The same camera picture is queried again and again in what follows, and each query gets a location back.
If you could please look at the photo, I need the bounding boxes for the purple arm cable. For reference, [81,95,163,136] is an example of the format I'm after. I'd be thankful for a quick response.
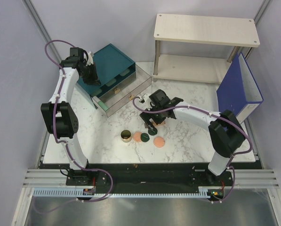
[33,38,114,214]
[133,95,253,204]

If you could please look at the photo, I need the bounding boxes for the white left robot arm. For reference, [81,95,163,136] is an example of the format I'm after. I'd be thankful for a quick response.
[40,47,101,186]

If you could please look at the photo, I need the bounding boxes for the gold round jar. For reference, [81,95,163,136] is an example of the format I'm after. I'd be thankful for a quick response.
[120,129,132,143]

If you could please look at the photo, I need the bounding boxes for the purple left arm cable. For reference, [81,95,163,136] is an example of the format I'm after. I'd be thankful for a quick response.
[33,38,114,214]

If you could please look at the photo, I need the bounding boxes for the peach sponge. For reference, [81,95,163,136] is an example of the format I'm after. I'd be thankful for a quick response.
[133,131,142,143]
[153,137,165,148]

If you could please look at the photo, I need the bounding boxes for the teal drawer organizer box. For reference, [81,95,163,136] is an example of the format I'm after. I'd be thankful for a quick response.
[76,44,136,102]

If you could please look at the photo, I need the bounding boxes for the blue lever arch binder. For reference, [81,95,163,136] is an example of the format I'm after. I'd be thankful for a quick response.
[217,54,264,123]

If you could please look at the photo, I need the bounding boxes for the dark green puff left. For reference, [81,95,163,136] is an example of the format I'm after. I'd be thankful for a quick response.
[140,133,150,142]

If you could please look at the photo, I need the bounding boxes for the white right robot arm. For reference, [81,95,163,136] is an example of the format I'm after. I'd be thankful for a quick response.
[133,89,246,186]

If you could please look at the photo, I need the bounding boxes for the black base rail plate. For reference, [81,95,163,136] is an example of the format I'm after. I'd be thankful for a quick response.
[66,168,233,188]

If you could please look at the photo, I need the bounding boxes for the dark green puff right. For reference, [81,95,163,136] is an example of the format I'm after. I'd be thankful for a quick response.
[148,128,158,136]

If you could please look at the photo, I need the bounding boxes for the peach sponge left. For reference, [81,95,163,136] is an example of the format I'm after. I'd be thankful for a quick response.
[133,131,142,143]

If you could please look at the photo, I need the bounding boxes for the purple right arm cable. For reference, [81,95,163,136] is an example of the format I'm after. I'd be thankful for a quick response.
[133,95,253,204]

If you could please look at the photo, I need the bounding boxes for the peach sponge right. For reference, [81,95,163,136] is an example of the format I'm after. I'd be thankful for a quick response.
[153,137,165,148]

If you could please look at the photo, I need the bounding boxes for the mint green tube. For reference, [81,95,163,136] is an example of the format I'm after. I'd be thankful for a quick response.
[93,96,109,111]

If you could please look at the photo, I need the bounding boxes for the light blue cable duct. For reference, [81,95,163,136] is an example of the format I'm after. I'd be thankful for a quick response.
[32,187,223,198]

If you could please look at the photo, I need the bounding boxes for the dark green puff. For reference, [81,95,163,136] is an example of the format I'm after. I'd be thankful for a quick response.
[148,128,158,136]
[140,133,150,142]

